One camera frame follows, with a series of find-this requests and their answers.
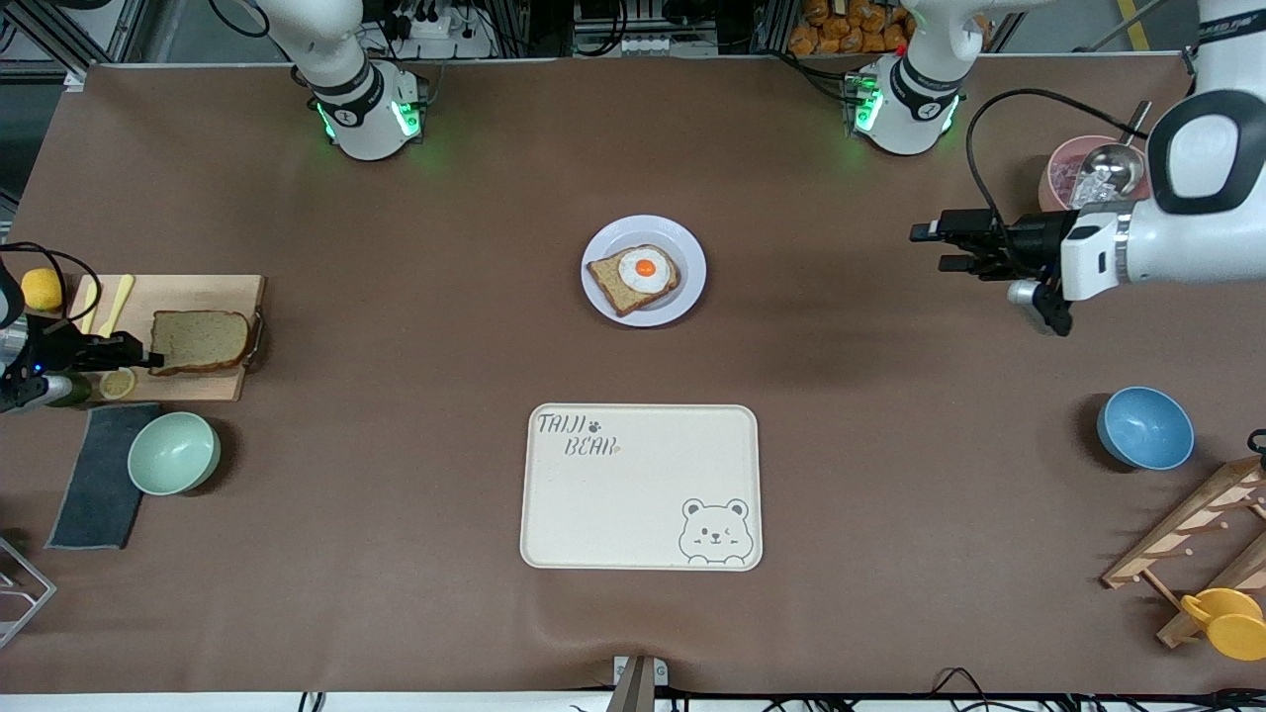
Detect plain brown bread slice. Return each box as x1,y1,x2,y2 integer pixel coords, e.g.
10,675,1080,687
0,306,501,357
148,310,251,378

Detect fried egg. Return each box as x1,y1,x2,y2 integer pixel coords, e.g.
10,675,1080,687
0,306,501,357
618,248,677,295

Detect pale blue round plate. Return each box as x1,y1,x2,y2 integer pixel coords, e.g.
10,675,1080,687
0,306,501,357
581,215,708,328

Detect yellow plastic knife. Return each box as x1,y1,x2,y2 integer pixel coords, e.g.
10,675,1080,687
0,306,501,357
94,274,136,337

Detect yellow lemon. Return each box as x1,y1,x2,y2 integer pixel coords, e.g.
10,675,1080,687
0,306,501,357
20,268,65,312

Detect pink bowl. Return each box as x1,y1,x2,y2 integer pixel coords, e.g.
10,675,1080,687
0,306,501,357
1039,135,1153,214

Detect clear ice cubes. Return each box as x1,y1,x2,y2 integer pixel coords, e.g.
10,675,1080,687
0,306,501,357
1053,158,1129,205

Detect metal scoop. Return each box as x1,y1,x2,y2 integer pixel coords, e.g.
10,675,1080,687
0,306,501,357
1073,99,1154,199

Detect wooden cutting board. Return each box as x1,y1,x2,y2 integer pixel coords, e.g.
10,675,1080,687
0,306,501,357
54,274,266,403

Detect mint green bowl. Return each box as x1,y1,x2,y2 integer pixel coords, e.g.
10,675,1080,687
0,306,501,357
127,411,222,496

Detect dark grey cloth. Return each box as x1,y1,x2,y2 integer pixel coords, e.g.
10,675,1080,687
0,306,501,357
45,402,162,551

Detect blue bowl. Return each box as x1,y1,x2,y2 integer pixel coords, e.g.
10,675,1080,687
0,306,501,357
1096,386,1196,472

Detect orange snack packs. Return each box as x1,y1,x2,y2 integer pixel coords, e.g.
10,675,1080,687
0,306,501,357
788,0,916,56

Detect wooden dish rack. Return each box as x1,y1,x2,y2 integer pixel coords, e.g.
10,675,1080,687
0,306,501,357
1101,457,1266,650

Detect grey power strip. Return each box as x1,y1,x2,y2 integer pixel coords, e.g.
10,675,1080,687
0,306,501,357
574,28,666,58

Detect yellow mug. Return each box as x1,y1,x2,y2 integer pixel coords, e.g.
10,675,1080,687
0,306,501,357
1180,588,1266,662

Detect cream tray with bear print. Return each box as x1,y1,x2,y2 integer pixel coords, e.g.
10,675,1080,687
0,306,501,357
520,403,764,572

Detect white power strip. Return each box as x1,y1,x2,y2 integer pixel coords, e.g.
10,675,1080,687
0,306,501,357
381,0,496,60

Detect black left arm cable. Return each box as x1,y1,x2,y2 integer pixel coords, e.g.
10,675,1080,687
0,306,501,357
966,87,1200,258

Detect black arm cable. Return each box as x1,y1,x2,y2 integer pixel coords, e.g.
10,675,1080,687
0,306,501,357
0,241,100,327
966,87,1200,258

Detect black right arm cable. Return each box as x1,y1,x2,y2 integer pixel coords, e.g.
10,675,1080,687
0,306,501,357
0,241,100,327

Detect white wire rack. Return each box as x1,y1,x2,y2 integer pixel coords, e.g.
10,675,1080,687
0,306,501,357
0,534,57,651

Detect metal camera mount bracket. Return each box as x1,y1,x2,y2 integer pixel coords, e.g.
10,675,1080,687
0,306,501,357
613,655,669,712

